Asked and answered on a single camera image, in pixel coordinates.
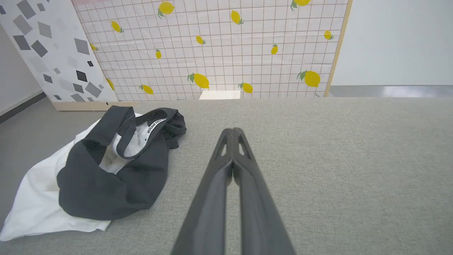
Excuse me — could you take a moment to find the grey terrazzo print panel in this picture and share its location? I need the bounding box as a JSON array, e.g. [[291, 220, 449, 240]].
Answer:
[[0, 0, 119, 111]]

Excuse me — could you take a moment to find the lemon print grid panel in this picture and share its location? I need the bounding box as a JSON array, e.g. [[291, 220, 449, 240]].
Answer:
[[71, 0, 353, 103]]

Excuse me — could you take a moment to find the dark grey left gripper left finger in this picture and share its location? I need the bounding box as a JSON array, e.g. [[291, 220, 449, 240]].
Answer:
[[170, 128, 234, 255]]

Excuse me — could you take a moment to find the white box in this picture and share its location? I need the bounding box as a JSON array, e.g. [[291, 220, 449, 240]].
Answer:
[[199, 90, 241, 100]]

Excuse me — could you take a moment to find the white partition board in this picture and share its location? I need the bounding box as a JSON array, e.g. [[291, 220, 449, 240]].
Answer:
[[331, 0, 453, 86]]

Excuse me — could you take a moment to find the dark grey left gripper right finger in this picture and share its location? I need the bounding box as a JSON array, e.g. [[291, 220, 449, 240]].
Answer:
[[233, 127, 296, 255]]

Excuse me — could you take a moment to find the white and black shirt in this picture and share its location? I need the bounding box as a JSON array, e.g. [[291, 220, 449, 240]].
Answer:
[[0, 105, 187, 242]]

